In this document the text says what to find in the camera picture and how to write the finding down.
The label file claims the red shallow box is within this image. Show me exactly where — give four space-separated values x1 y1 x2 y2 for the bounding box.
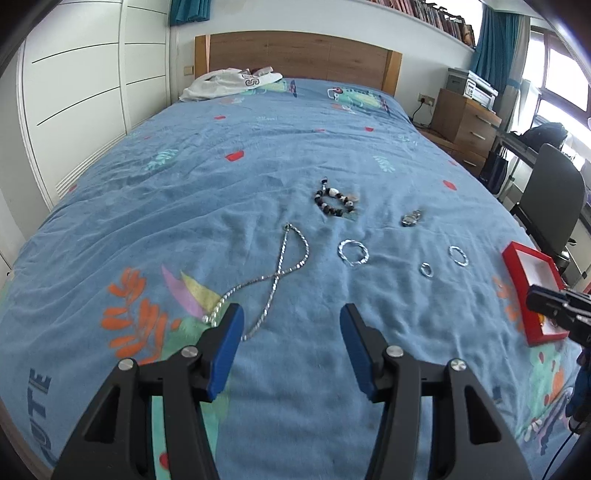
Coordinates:
502 241 568 346

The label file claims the silver chain necklace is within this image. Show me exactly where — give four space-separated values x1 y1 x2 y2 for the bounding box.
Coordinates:
201 222 311 342

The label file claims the small silver charm cluster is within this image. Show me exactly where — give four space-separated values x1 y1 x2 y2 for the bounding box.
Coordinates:
401 210 423 227

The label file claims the silver twisted ring bracelet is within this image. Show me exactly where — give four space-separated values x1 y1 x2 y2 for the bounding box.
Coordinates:
337 238 371 269

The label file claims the black white bead bracelet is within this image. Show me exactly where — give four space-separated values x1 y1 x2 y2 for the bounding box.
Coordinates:
313 177 361 218

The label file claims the grey desk chair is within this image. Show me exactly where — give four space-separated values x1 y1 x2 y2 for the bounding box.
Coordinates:
510 143 586 275

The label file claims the dark blue hanging bag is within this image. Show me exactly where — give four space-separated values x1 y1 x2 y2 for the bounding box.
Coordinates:
479 146 508 195

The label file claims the desk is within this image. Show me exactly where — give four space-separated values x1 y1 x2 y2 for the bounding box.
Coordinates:
498 131 591 176

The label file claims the low wooden nightstand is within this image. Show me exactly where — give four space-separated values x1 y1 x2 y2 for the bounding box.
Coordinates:
418 127 486 177

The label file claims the dark backpack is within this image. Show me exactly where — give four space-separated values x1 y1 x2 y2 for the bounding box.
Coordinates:
520 122 568 152

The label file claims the wooden drawer chest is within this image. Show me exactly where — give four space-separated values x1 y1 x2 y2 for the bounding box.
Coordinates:
431 89 501 157

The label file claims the white printer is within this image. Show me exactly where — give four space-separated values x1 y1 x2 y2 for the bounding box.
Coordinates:
446 68 498 111

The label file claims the right teal curtain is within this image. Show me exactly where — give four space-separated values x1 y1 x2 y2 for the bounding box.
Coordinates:
470 5 521 92

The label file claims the teal curtain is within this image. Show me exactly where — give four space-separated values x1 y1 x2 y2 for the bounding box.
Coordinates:
470 5 521 92
169 0 211 26

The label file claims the blue patterned bedspread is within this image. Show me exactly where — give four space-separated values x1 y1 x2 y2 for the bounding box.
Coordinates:
1 80 579 479

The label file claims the row of books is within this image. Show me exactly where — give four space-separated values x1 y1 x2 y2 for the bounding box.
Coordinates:
370 0 477 48

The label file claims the wooden headboard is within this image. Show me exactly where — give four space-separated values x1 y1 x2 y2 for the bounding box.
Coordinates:
194 31 403 96

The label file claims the white garment on bed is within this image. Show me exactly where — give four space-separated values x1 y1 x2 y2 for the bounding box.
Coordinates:
179 67 283 102

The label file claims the white wardrobe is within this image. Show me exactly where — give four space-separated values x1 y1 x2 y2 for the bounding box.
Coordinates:
17 0 170 208

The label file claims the left teal curtain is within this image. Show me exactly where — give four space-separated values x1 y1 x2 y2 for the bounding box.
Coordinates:
169 0 211 26

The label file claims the black cable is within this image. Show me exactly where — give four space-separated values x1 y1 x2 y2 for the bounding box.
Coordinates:
540 416 585 480

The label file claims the wall power socket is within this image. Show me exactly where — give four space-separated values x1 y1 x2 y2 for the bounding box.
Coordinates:
418 94 436 106

